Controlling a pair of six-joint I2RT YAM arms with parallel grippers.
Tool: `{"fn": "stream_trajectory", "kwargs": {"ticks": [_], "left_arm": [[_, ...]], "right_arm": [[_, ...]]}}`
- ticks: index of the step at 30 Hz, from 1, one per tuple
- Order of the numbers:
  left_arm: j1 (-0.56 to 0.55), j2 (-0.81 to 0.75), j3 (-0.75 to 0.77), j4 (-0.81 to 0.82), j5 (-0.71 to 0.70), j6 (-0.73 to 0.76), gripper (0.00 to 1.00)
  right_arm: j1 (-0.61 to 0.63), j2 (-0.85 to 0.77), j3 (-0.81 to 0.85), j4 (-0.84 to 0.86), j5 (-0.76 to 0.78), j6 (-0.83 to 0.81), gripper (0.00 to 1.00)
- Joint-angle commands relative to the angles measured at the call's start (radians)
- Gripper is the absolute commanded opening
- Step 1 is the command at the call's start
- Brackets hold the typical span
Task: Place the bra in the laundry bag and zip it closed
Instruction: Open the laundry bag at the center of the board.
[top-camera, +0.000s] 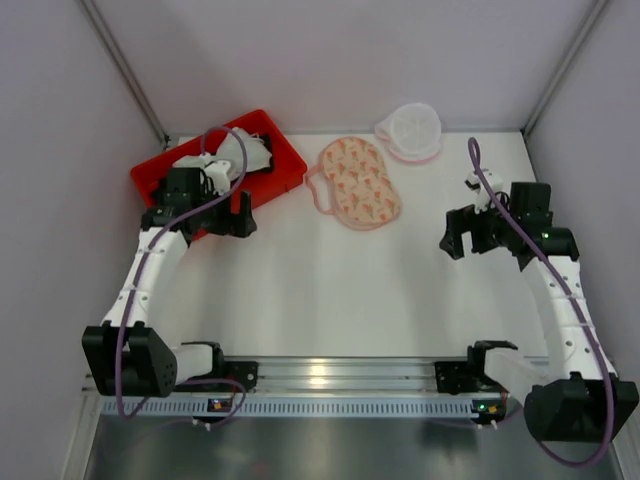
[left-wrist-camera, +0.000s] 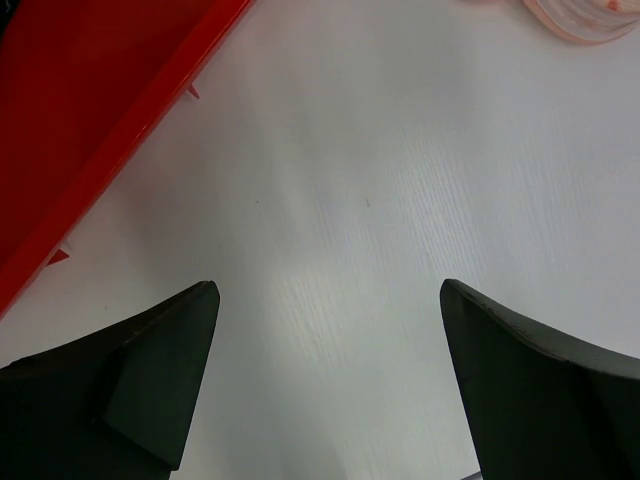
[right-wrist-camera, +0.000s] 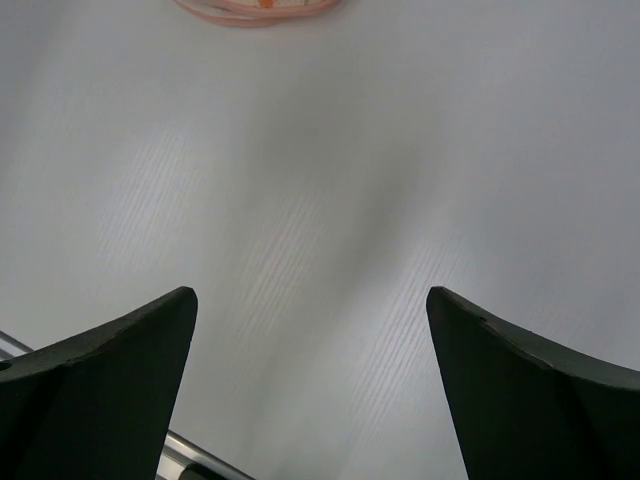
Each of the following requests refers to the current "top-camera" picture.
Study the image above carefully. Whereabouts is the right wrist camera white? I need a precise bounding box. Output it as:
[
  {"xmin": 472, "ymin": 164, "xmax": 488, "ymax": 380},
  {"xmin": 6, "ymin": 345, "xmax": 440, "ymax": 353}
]
[{"xmin": 465, "ymin": 168, "xmax": 503, "ymax": 214}]

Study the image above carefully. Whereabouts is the red plastic bin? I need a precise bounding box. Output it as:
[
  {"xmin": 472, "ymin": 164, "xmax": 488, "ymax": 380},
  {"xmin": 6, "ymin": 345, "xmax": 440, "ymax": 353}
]
[{"xmin": 131, "ymin": 109, "xmax": 307, "ymax": 243}]

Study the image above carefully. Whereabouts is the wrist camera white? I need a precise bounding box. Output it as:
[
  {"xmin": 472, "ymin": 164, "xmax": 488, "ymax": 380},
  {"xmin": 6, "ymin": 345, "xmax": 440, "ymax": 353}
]
[
  {"xmin": 199, "ymin": 153, "xmax": 234, "ymax": 195},
  {"xmin": 465, "ymin": 168, "xmax": 503, "ymax": 214}
]

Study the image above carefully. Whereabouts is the floral pink laundry bag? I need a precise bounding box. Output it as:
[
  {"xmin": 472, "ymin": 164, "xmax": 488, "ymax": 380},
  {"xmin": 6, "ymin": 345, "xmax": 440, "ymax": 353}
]
[{"xmin": 304, "ymin": 136, "xmax": 402, "ymax": 231}]

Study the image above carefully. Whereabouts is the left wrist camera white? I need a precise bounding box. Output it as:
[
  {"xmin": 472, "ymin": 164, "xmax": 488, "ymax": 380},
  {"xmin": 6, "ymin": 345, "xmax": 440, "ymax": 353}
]
[{"xmin": 199, "ymin": 153, "xmax": 234, "ymax": 195}]

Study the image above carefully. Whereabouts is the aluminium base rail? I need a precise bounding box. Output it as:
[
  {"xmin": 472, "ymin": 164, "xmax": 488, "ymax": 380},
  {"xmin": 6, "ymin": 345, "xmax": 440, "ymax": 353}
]
[{"xmin": 82, "ymin": 355, "xmax": 551, "ymax": 396}]

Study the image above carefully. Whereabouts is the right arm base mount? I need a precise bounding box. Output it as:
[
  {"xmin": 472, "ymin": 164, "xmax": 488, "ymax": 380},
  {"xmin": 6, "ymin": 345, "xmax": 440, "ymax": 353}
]
[{"xmin": 434, "ymin": 361, "xmax": 502, "ymax": 395}]

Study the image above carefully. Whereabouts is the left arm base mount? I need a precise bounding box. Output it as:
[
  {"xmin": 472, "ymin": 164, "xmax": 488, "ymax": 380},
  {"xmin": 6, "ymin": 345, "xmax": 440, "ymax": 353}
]
[{"xmin": 175, "ymin": 359, "xmax": 259, "ymax": 393}]

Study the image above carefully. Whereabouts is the black bra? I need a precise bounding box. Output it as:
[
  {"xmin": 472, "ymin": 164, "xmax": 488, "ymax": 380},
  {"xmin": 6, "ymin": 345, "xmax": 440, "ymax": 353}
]
[{"xmin": 249, "ymin": 134, "xmax": 274, "ymax": 172}]

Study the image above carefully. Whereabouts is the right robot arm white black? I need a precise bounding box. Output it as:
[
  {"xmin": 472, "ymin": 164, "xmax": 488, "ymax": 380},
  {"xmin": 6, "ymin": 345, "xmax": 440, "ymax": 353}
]
[{"xmin": 440, "ymin": 180, "xmax": 639, "ymax": 443}]

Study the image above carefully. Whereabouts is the slotted cable duct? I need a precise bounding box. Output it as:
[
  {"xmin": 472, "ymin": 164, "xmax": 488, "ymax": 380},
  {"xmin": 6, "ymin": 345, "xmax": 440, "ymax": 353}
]
[{"xmin": 101, "ymin": 397, "xmax": 506, "ymax": 417}]

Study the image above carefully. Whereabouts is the white mesh laundry bag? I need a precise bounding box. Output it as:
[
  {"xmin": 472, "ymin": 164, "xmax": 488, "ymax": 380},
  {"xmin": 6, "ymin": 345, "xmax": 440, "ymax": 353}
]
[{"xmin": 374, "ymin": 103, "xmax": 442, "ymax": 164}]

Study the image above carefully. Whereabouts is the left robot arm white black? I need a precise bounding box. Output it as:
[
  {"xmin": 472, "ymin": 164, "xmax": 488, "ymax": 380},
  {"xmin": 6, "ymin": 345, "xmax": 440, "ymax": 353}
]
[{"xmin": 81, "ymin": 167, "xmax": 257, "ymax": 397}]

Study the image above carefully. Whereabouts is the pale green bra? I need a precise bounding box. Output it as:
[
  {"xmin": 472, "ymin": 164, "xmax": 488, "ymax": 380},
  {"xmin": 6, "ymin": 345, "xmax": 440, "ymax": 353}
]
[{"xmin": 172, "ymin": 127, "xmax": 255, "ymax": 180}]

